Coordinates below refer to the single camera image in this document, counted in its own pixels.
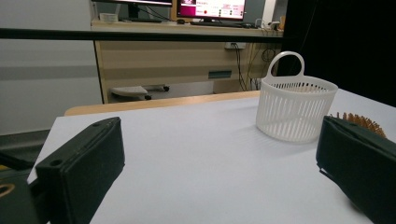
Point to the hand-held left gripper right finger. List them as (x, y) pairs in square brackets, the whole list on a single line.
[(361, 168)]

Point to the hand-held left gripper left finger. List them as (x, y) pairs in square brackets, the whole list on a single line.
[(81, 168)]

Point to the brown wooden hairbrush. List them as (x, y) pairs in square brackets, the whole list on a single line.
[(364, 122)]

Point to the white slotted plastic basket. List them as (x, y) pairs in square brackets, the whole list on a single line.
[(292, 112)]

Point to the office chair base with casters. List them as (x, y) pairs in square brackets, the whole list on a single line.
[(129, 91)]

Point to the black curtain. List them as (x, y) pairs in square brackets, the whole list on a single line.
[(348, 40)]

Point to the light wooden desk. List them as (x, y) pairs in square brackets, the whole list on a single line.
[(162, 62)]

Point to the white container on desk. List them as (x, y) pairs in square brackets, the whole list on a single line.
[(108, 17)]

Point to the grey desk label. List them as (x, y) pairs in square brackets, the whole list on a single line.
[(219, 74)]

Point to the dark computer monitor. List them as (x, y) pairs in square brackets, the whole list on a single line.
[(134, 2)]

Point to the black computer mouse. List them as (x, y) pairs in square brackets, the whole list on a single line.
[(180, 21)]

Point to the black keyboard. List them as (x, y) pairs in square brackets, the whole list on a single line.
[(214, 23)]

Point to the computer monitor with pink screen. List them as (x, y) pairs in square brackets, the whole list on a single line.
[(211, 9)]

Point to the black horizontal frame bar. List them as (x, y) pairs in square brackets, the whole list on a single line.
[(124, 35)]

